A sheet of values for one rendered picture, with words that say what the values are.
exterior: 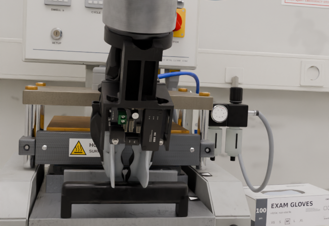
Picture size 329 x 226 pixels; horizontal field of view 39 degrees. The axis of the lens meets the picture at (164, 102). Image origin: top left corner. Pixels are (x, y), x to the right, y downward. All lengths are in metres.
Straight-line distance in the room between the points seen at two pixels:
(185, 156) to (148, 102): 0.23
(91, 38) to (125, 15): 0.43
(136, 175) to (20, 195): 0.14
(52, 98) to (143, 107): 0.23
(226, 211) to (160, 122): 0.19
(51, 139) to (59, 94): 0.06
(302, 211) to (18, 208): 0.74
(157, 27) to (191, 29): 0.45
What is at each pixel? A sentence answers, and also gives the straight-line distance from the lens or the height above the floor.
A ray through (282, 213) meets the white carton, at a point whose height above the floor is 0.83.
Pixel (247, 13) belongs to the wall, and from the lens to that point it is 1.30.
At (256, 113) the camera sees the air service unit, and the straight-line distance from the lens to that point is 0.94.
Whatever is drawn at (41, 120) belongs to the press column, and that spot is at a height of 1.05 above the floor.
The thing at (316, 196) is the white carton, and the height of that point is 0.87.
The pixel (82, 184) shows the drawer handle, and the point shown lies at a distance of 0.55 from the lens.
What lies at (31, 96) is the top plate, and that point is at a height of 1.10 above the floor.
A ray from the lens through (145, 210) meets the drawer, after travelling 0.59.
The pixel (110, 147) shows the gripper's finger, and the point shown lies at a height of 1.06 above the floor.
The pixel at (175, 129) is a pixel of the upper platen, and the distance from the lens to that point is 0.69.
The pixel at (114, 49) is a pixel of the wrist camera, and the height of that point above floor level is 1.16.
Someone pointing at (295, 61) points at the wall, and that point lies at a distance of 1.30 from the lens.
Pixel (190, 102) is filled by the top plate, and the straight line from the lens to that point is 0.67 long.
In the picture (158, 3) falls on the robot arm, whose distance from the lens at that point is 0.44.
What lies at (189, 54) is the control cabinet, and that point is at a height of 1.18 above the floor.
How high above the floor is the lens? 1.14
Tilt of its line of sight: 4 degrees down
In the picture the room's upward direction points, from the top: 3 degrees clockwise
